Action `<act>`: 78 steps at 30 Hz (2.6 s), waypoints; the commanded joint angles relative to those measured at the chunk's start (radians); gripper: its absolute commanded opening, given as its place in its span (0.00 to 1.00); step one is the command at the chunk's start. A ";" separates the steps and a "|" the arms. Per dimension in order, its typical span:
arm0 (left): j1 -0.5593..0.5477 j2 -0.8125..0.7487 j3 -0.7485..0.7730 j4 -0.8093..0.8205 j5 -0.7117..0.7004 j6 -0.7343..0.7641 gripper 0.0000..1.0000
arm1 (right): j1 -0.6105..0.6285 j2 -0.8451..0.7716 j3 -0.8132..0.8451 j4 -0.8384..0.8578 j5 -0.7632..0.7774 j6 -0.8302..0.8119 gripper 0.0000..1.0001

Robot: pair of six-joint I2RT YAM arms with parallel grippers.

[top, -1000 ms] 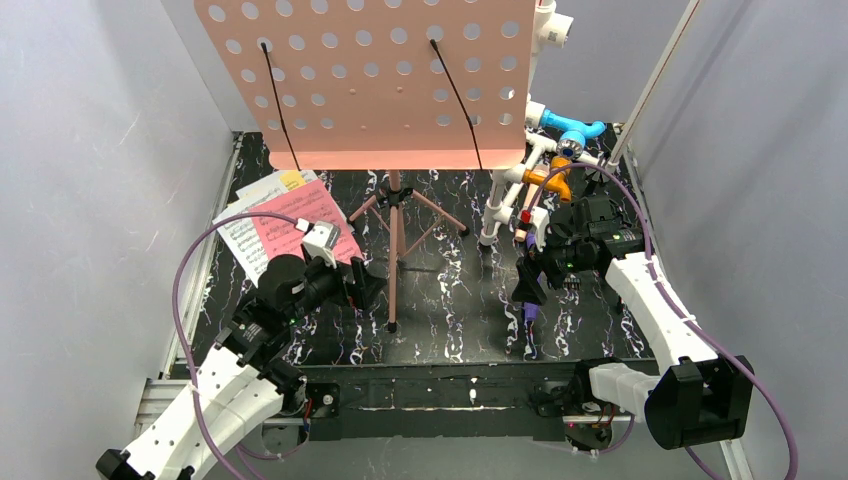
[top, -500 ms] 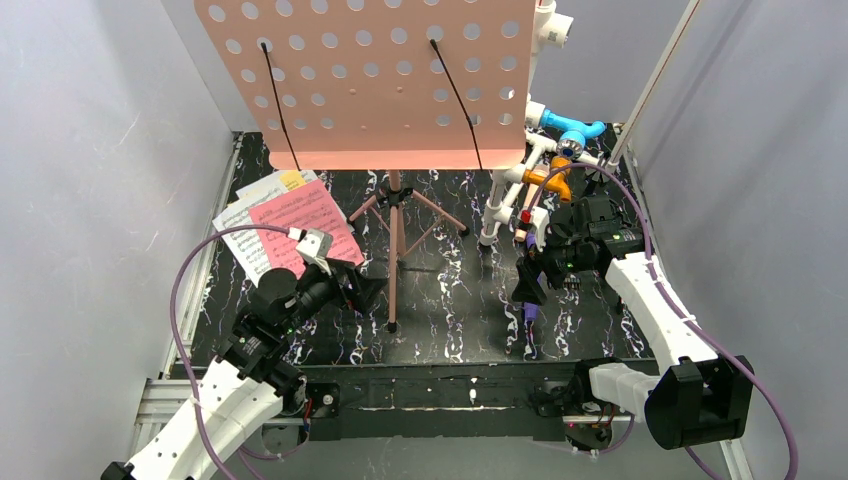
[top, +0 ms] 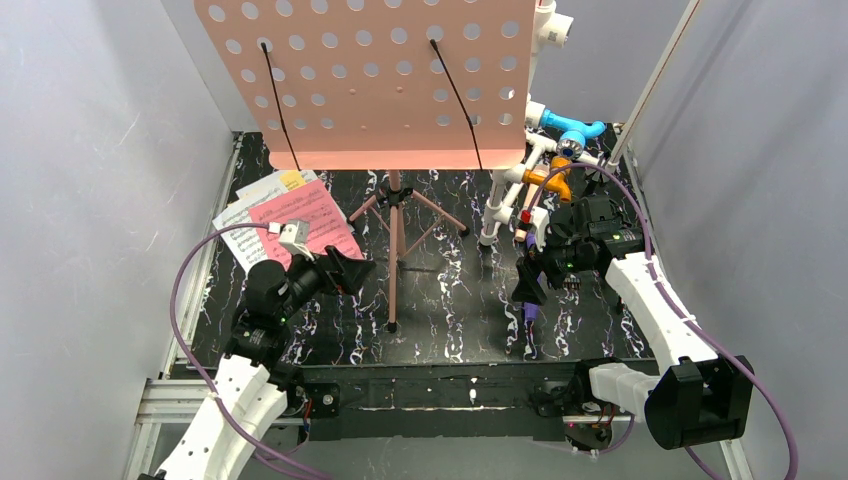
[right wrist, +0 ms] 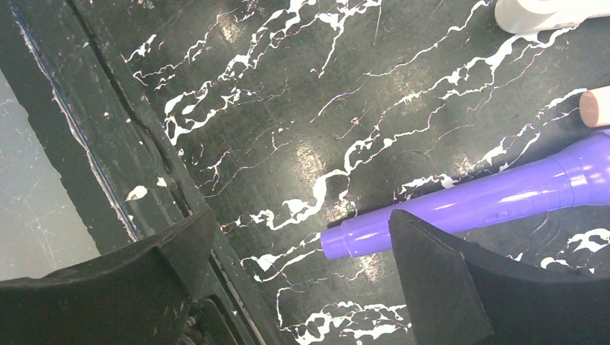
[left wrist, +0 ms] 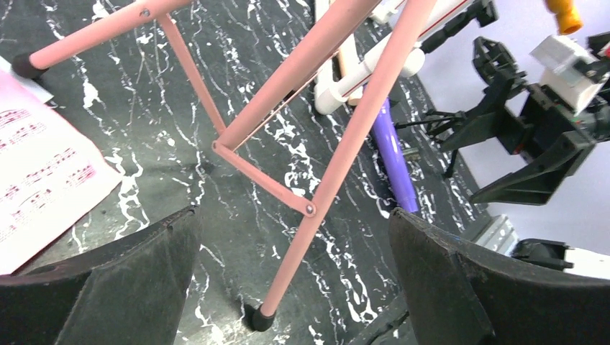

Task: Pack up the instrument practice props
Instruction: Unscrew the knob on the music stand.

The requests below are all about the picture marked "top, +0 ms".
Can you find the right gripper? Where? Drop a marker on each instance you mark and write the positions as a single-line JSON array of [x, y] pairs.
[[534, 263]]

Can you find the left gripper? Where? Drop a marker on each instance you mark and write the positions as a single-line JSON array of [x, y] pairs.
[[333, 268]]

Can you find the purple microphone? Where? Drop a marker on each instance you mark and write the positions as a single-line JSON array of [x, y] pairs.
[[530, 309]]

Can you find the pink sheet music page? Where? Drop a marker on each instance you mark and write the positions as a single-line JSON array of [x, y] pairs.
[[311, 203]]

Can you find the pink microphone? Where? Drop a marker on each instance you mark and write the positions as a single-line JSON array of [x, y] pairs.
[[521, 231]]

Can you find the sheet music pages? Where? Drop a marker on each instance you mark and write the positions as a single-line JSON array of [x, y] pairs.
[[267, 183]]

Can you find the white sheet music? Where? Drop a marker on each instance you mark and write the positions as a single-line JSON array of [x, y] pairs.
[[244, 243]]

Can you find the yellow sheet music page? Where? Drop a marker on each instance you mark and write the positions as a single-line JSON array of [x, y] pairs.
[[291, 180]]

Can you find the pink music stand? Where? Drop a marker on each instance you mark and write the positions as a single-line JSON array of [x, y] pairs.
[[380, 85]]

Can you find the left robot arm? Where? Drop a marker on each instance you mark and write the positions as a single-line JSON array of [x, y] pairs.
[[249, 389]]

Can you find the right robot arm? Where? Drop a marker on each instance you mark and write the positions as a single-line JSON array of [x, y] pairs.
[[662, 331]]

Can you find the small black comb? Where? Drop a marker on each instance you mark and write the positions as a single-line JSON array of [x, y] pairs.
[[572, 283]]

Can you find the orange faucet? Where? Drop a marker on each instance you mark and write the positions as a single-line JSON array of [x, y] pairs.
[[557, 184]]

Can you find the blue faucet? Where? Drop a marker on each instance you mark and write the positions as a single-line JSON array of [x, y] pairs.
[[574, 133]]

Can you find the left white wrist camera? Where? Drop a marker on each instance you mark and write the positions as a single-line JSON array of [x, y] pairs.
[[292, 237]]

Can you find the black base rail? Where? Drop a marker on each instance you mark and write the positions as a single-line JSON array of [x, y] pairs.
[[448, 400]]

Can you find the white pvc pipe frame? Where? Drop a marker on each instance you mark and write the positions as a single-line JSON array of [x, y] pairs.
[[507, 184]]

